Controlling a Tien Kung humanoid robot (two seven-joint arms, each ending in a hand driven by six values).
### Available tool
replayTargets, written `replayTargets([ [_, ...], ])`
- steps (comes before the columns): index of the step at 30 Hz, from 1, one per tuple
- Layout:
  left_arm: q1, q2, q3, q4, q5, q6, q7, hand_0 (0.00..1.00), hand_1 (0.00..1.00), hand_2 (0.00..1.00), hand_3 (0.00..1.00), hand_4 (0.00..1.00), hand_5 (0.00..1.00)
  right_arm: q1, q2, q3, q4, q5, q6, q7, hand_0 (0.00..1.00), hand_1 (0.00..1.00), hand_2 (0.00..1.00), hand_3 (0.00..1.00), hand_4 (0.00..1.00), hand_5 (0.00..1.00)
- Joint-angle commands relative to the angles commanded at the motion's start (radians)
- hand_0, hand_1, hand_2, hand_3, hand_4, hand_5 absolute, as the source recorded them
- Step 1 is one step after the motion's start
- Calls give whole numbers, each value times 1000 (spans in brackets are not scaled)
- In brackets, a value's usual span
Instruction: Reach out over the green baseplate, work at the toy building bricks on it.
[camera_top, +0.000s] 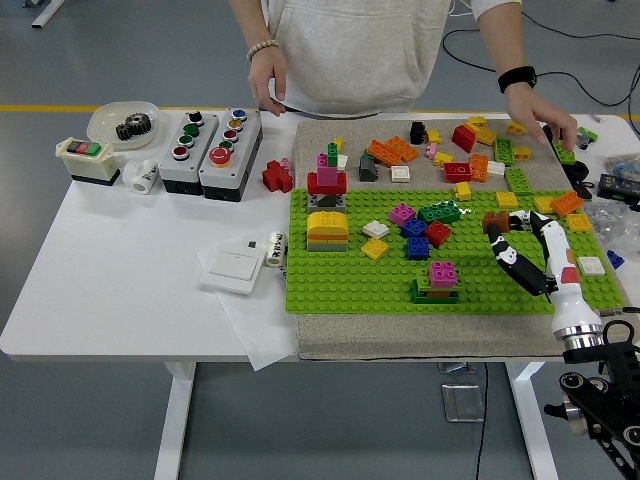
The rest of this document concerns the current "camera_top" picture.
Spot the black electronic device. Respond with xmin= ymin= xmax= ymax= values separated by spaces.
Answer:
xmin=597 ymin=173 xmax=640 ymax=204

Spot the grey-brown mat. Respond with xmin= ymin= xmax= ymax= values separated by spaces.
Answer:
xmin=294 ymin=118 xmax=640 ymax=362

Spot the white wall switch plate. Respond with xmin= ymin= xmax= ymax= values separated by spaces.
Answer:
xmin=199 ymin=248 xmax=264 ymax=295

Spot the yellow domed toy brick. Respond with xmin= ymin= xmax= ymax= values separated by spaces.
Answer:
xmin=306 ymin=210 xmax=350 ymax=234

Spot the grey emergency-stop control box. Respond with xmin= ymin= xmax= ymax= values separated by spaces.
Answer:
xmin=198 ymin=107 xmax=264 ymax=204

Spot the wide red toy brick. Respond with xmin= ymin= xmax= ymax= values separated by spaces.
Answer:
xmin=306 ymin=171 xmax=349 ymax=196

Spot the dark grey sloped toy brick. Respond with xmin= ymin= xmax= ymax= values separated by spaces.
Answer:
xmin=357 ymin=152 xmax=380 ymax=182

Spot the grey flat toy brick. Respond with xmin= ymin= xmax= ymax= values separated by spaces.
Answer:
xmin=306 ymin=237 xmax=349 ymax=253

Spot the thin black cable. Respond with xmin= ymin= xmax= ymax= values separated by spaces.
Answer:
xmin=474 ymin=360 xmax=489 ymax=480

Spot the large red sloped toy brick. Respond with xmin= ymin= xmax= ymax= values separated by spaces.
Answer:
xmin=451 ymin=123 xmax=479 ymax=154

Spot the small metal floor plate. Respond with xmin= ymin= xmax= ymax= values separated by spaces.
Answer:
xmin=438 ymin=360 xmax=479 ymax=375

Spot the grey toy brick base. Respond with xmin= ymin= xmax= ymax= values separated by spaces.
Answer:
xmin=307 ymin=192 xmax=348 ymax=209

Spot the black metal gear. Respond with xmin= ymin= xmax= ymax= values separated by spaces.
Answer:
xmin=115 ymin=113 xmax=154 ymax=141

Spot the white table leg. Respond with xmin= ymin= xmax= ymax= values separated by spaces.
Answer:
xmin=153 ymin=360 xmax=197 ymax=480
xmin=504 ymin=360 xmax=559 ymax=480

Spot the white pipe tee fitting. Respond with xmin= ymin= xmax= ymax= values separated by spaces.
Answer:
xmin=122 ymin=158 xmax=160 ymax=194

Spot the tall pink toy brick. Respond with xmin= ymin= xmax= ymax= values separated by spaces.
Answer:
xmin=317 ymin=153 xmax=340 ymax=187

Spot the metal floor outlet plate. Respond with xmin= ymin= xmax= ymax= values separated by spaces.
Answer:
xmin=440 ymin=382 xmax=486 ymax=424

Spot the translucent white bowl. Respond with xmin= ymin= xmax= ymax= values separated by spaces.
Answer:
xmin=87 ymin=101 xmax=161 ymax=150

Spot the black floor cable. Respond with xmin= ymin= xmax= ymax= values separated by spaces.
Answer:
xmin=519 ymin=12 xmax=640 ymax=41
xmin=442 ymin=27 xmax=640 ymax=107

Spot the brown toy brick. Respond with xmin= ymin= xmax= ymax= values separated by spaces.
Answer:
xmin=481 ymin=209 xmax=511 ymax=235

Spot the dark green long toy brick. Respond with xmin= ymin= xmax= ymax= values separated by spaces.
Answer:
xmin=417 ymin=199 xmax=464 ymax=225

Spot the grey four-button control box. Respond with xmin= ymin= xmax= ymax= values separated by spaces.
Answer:
xmin=158 ymin=110 xmax=221 ymax=196

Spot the person's left hand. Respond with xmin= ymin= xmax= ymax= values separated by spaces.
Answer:
xmin=503 ymin=82 xmax=579 ymax=154

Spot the white metal frame foot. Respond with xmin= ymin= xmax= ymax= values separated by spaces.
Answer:
xmin=22 ymin=0 xmax=66 ymax=29

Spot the clear bag of blue parts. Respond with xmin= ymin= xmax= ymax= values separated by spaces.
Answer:
xmin=602 ymin=152 xmax=640 ymax=181

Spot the cream switch box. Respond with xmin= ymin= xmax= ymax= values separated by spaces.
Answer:
xmin=54 ymin=137 xmax=126 ymax=187

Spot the person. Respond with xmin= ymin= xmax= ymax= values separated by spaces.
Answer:
xmin=259 ymin=0 xmax=524 ymax=120

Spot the red square toy brick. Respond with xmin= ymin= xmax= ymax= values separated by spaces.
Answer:
xmin=423 ymin=219 xmax=452 ymax=249

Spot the dark green toy frame brick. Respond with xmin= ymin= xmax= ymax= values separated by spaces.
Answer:
xmin=409 ymin=279 xmax=461 ymax=305

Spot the yellow flat toy brick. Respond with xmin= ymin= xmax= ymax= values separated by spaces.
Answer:
xmin=360 ymin=237 xmax=390 ymax=262

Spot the white paper sheet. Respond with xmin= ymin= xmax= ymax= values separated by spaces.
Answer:
xmin=195 ymin=232 xmax=301 ymax=372

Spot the red toy brick with circles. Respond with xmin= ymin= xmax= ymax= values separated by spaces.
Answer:
xmin=443 ymin=162 xmax=474 ymax=184

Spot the person's right hand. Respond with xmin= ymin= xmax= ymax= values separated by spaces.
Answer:
xmin=247 ymin=47 xmax=290 ymax=117

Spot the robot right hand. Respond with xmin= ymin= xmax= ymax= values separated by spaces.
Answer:
xmin=485 ymin=209 xmax=604 ymax=337

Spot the red cross-shaped toy brick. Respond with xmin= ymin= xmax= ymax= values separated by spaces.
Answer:
xmin=262 ymin=159 xmax=295 ymax=194

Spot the bead bracelet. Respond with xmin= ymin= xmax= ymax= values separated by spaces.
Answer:
xmin=245 ymin=39 xmax=280 ymax=62

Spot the white printed cylinder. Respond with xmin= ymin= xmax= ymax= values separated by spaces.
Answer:
xmin=263 ymin=230 xmax=287 ymax=268

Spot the orange long toy brick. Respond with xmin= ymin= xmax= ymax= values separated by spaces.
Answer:
xmin=384 ymin=135 xmax=420 ymax=162
xmin=367 ymin=139 xmax=403 ymax=167

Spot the green toy baseplate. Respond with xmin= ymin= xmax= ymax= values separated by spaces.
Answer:
xmin=283 ymin=187 xmax=627 ymax=316

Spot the black wristwatch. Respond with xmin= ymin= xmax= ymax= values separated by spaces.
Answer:
xmin=497 ymin=65 xmax=539 ymax=95

